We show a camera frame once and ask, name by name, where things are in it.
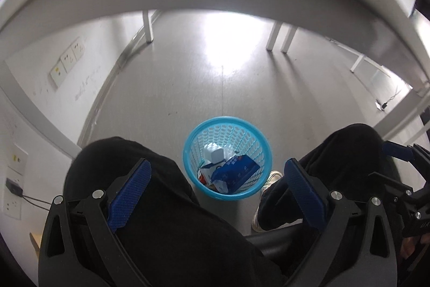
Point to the white shoe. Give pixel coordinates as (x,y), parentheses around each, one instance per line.
(267,184)

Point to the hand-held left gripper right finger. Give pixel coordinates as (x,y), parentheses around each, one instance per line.
(304,193)

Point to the black plug adaptor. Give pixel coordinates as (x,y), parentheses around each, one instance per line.
(12,186)

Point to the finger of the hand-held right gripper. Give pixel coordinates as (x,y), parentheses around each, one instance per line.
(391,182)
(398,151)

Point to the white cardboard box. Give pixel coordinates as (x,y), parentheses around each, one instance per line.
(208,171)

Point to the white wall socket panel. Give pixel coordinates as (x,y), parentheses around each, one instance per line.
(15,186)
(67,60)

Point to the blue plastic waste basket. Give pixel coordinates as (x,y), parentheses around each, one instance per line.
(228,194)

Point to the person's right hand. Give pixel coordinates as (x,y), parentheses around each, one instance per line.
(411,245)

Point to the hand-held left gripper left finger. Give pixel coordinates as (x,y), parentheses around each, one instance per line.
(129,193)

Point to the white table leg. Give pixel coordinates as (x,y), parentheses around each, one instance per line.
(280,36)
(357,62)
(147,26)

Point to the blue snack bag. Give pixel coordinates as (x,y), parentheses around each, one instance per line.
(237,172)

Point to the person's right leg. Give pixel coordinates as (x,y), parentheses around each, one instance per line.
(336,152)

